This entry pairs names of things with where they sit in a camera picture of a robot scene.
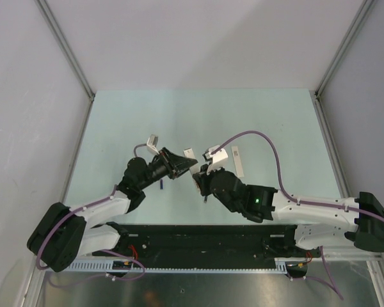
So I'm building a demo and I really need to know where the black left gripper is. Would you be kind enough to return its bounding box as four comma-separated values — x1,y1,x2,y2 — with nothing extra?
138,146,196,190

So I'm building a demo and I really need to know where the white remote control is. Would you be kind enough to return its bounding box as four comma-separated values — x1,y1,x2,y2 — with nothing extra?
184,148,199,175

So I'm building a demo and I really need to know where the white battery cover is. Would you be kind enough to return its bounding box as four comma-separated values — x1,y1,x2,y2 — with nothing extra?
231,146,244,178

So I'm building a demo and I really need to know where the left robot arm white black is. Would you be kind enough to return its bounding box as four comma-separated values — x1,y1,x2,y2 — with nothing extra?
27,148,197,272

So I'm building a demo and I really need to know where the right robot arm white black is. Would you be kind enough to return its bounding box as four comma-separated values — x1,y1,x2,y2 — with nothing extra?
192,165,384,256

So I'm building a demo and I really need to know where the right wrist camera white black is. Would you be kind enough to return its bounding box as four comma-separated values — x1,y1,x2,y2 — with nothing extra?
203,145,228,174

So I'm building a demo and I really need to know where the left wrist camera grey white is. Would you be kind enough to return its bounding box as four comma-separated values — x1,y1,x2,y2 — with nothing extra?
146,134,159,155

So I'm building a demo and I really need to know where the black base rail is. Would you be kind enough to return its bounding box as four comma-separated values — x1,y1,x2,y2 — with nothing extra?
112,224,321,269

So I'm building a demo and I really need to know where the white slotted cable duct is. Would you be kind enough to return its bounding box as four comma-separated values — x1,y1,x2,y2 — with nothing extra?
64,258,306,274

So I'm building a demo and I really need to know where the left aluminium frame post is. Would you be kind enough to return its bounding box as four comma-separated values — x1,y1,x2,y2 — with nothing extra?
35,0,95,102

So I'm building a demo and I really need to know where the aluminium frame post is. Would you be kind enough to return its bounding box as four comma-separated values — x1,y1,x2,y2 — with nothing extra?
35,0,95,102
314,0,377,100

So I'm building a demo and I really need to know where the right aluminium frame post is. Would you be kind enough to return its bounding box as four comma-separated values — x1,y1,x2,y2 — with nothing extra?
314,0,377,100

